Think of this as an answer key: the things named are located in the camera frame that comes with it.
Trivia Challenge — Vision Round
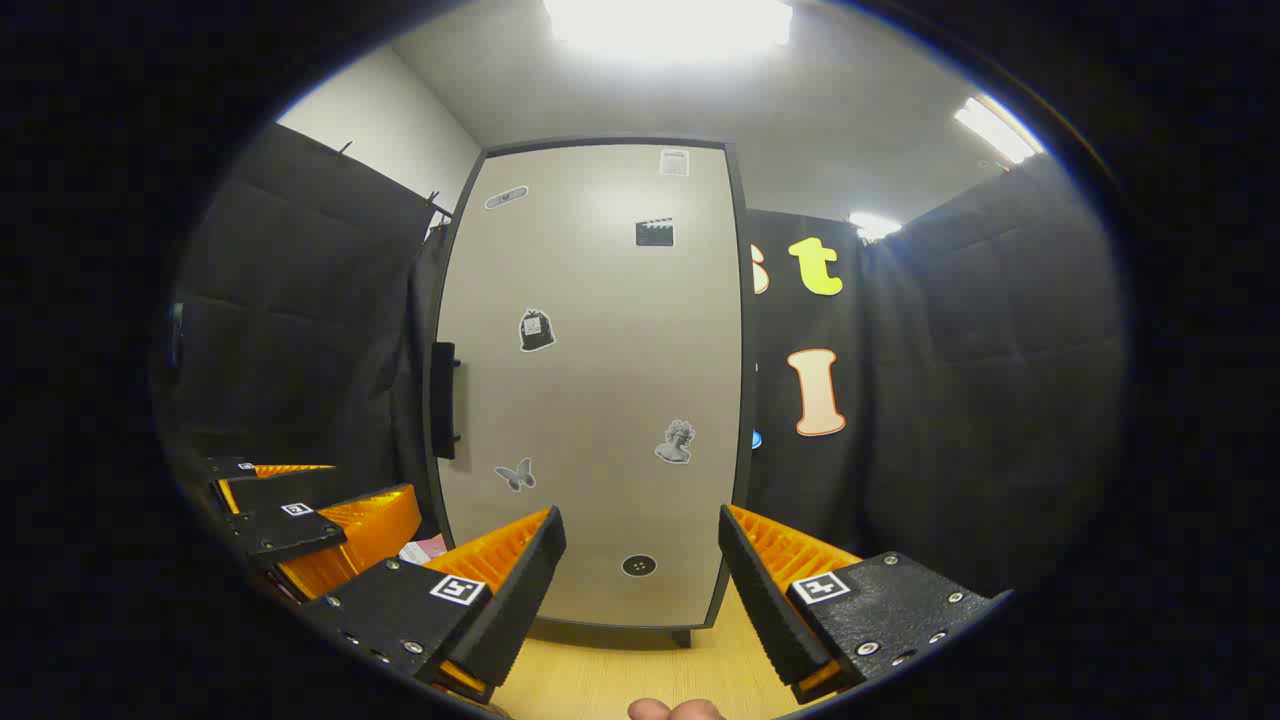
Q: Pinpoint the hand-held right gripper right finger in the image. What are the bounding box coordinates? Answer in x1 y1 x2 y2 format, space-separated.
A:
717 503 1013 705

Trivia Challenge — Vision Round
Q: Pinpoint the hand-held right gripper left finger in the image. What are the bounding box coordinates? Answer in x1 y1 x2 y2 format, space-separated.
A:
298 505 568 706

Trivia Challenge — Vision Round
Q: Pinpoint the black door handle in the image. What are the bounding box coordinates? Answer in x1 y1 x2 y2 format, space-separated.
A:
430 341 464 462

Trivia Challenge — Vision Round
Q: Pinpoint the grey cabinet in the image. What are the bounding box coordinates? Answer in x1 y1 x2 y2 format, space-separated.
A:
428 135 758 648

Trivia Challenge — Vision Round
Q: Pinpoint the black backdrop cloth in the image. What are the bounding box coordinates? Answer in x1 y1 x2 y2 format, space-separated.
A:
745 208 873 556
168 120 453 506
858 150 1133 606

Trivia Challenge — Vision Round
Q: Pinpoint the long ceiling light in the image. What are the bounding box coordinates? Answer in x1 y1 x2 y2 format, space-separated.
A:
953 94 1043 167

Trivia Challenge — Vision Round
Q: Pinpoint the large ceiling light panel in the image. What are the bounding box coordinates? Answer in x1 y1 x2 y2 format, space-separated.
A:
543 0 797 56

